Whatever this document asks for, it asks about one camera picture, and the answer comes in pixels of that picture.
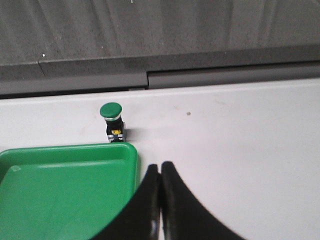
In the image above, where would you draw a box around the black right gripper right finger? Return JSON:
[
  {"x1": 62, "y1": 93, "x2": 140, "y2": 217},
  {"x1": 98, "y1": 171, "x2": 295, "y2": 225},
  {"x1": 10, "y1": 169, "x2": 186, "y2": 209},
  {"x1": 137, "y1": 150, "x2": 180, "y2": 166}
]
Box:
[{"x1": 161, "y1": 161, "x2": 243, "y2": 240}]

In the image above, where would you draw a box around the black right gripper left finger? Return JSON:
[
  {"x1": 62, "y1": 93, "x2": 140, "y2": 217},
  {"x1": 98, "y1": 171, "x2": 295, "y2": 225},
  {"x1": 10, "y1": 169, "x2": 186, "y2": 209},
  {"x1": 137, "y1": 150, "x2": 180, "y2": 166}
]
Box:
[{"x1": 92, "y1": 164, "x2": 160, "y2": 240}]

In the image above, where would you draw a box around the green plastic tray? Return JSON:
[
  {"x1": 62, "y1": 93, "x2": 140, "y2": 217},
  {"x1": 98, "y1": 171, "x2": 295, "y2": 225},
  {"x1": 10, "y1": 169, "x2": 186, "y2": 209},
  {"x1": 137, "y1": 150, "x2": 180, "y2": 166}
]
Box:
[{"x1": 0, "y1": 142, "x2": 138, "y2": 240}]

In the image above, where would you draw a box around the green mushroom push button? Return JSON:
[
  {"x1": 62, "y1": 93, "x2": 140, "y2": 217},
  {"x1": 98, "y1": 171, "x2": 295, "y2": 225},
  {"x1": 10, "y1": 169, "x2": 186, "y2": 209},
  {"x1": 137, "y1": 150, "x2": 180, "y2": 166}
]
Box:
[{"x1": 100, "y1": 102, "x2": 125, "y2": 143}]

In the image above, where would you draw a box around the grey granite counter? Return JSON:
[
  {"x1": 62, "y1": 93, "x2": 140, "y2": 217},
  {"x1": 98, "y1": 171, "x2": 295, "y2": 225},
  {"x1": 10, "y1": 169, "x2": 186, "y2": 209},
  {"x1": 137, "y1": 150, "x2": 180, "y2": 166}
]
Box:
[{"x1": 0, "y1": 0, "x2": 320, "y2": 99}]

